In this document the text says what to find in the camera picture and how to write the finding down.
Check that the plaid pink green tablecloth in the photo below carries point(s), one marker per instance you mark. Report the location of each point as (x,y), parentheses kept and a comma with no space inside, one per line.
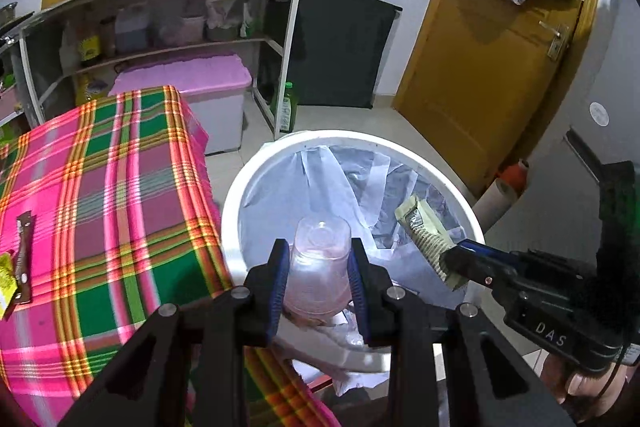
(125,217)

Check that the green drink bottle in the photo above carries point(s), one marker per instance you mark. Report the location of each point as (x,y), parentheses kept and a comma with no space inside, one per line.
(285,109)

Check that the white round bin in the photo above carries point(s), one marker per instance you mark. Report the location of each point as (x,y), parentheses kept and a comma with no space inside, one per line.
(235,207)

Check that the pink lid storage box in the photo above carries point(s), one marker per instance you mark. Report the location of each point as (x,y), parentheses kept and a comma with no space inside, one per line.
(190,74)

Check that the yellow wooden door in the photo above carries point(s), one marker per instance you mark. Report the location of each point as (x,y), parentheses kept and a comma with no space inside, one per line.
(480,82)

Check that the clear plastic cup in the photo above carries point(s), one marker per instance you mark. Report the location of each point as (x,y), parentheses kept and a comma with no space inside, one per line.
(317,267)

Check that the purple liquid jug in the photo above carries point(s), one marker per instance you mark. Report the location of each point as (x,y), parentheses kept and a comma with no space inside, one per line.
(132,32)

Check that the yellow label jar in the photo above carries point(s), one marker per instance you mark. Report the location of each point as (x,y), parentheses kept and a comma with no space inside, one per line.
(90,49)

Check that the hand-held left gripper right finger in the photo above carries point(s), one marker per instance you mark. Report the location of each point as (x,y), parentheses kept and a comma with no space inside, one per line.
(359,287)

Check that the steel cooking pot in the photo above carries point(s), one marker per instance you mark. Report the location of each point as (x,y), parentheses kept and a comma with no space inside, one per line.
(7,13)

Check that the black cabinet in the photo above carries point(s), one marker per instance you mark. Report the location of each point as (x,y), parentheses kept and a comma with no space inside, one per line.
(340,52)

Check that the cardboard tube orange cap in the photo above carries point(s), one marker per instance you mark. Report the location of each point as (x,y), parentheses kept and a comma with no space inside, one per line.
(500,194)

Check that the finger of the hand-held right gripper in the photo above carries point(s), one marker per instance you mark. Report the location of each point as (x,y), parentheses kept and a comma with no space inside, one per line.
(480,274)
(482,248)

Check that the brown jar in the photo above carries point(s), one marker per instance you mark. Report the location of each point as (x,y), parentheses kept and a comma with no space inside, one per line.
(108,38)

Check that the yellow snack wrapper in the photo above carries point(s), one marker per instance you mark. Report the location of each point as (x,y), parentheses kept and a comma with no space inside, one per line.
(6,287)

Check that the person's right hand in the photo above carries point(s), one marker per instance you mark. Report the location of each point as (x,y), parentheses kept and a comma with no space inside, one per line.
(575,382)

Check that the crumpled plastic bags on shelf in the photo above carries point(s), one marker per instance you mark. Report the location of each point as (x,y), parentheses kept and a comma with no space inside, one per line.
(225,14)

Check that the pale green snack wrapper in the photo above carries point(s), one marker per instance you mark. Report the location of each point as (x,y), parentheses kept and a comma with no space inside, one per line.
(422,232)

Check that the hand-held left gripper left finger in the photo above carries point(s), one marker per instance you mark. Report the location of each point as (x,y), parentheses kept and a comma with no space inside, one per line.
(280,287)

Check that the brown snack wrapper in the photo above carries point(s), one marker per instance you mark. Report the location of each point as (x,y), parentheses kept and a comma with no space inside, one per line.
(24,257)

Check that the pink plastic tub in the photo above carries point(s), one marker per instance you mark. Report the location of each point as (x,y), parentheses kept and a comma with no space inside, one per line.
(185,31)

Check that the white round wall fixture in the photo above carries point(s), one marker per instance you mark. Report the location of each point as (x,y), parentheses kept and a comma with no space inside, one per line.
(599,114)

